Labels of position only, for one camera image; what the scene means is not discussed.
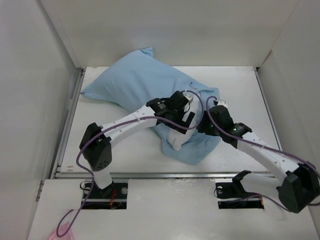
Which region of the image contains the white pillow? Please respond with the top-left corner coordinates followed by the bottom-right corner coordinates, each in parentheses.
top-left (166, 98), bottom-right (203, 151)

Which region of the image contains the light blue pillowcase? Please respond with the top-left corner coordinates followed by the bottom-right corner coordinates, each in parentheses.
top-left (81, 47), bottom-right (220, 165)

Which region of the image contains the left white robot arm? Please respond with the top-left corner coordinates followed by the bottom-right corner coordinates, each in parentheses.
top-left (79, 91), bottom-right (196, 199)

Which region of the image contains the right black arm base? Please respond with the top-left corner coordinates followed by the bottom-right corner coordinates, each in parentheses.
top-left (214, 170), bottom-right (265, 210)

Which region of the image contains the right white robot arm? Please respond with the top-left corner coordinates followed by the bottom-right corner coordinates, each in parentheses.
top-left (197, 105), bottom-right (320, 214)

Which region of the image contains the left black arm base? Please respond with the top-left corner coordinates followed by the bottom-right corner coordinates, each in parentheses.
top-left (83, 182), bottom-right (128, 210)

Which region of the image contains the pink cloth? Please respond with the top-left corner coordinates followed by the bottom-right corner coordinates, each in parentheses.
top-left (48, 222), bottom-right (75, 240)

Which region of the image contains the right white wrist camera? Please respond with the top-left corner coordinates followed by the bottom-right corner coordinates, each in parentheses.
top-left (213, 100), bottom-right (228, 108)

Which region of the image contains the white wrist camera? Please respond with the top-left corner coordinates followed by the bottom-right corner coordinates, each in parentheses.
top-left (213, 100), bottom-right (228, 108)
top-left (182, 91), bottom-right (194, 104)

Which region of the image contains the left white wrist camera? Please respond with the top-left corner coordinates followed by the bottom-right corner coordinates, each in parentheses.
top-left (182, 91), bottom-right (194, 104)

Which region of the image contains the front aluminium rail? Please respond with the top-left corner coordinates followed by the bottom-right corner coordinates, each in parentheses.
top-left (51, 170), bottom-right (278, 180)

